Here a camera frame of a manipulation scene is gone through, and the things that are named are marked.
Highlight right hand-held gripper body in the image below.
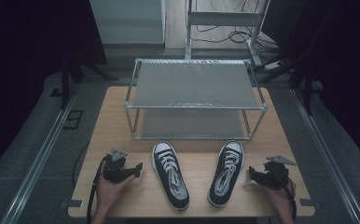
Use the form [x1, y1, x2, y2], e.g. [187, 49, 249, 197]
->
[258, 155, 298, 190]

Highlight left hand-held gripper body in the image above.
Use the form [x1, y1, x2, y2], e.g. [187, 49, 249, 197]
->
[103, 148, 135, 185]

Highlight black canvas sneaker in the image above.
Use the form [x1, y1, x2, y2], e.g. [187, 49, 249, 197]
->
[208, 139, 245, 208]
[151, 141, 190, 212]

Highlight grey two-tier shoe rack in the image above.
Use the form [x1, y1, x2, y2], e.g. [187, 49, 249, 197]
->
[124, 58, 269, 142]

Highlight person's left hand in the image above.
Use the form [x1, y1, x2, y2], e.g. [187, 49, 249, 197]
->
[95, 175, 136, 211]

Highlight person's right hand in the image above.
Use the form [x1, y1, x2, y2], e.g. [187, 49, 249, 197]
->
[262, 179, 297, 217]

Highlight grey tape piece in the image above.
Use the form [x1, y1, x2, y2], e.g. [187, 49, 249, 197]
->
[60, 200, 84, 209]

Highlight black stand legs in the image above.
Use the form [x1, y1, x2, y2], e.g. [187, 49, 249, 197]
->
[257, 59, 325, 117]

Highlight black tripod stand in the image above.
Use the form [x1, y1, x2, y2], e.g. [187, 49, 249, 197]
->
[60, 59, 120, 110]

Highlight white power strip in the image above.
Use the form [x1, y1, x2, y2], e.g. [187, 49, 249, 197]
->
[263, 60, 285, 72]

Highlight black curtain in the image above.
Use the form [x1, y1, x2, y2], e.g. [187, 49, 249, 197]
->
[260, 0, 360, 175]
[0, 0, 108, 183]

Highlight grey cabinet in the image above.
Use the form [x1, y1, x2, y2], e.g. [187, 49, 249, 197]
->
[89, 0, 167, 46]

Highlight white metal stand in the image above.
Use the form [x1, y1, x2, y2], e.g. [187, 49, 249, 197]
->
[184, 0, 270, 68]

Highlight right hand-held gripper black cable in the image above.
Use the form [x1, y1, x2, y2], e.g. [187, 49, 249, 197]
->
[268, 162, 298, 222]

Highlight thin black floor cable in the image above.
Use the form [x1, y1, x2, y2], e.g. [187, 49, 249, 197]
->
[71, 144, 90, 189]

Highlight metal floor rail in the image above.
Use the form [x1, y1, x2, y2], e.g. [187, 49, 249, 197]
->
[0, 83, 80, 224]
[289, 88, 360, 224]

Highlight black floor cables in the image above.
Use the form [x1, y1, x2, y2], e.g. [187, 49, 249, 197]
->
[189, 0, 280, 53]

